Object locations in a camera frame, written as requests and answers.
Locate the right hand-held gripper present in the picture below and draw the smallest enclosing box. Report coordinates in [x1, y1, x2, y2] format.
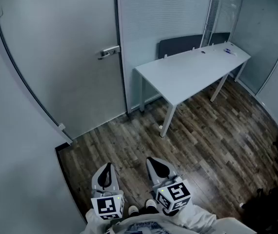
[145, 156, 192, 215]

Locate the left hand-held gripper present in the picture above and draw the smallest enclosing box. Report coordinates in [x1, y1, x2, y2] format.
[90, 162, 125, 221]

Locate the frosted glass door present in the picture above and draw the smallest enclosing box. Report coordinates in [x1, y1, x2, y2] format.
[0, 0, 128, 141]

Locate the metal door lever handle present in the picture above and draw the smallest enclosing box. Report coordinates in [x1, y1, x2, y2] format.
[97, 45, 121, 60]

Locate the person's left forearm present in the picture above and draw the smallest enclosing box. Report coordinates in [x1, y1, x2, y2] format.
[84, 208, 113, 234]

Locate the person's right forearm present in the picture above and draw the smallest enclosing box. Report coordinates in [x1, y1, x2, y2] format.
[162, 203, 218, 229]

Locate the person's right white shoe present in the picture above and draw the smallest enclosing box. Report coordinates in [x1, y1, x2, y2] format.
[144, 198, 158, 210]

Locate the person's white shoe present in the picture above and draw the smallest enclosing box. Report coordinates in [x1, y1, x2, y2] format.
[128, 205, 140, 217]
[144, 198, 158, 210]

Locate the person's left white shoe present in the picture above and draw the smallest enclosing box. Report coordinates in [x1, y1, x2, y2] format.
[128, 205, 140, 217]

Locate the person's white printed sweatshirt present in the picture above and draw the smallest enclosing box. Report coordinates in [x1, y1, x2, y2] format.
[79, 215, 257, 234]

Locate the white rectangular table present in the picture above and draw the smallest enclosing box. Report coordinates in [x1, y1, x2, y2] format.
[134, 42, 252, 138]

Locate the large dark desk partition panel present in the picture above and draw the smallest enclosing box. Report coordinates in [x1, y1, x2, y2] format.
[158, 34, 204, 60]

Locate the small dark desk partition panel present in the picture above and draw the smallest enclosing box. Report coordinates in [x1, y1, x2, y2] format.
[209, 32, 231, 46]

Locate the wide white window blind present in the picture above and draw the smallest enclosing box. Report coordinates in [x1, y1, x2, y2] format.
[118, 0, 214, 110]

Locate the narrow white window blind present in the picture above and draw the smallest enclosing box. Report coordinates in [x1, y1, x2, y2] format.
[203, 0, 246, 46]

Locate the black gripper strap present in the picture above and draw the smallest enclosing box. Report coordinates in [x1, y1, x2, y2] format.
[161, 208, 179, 217]

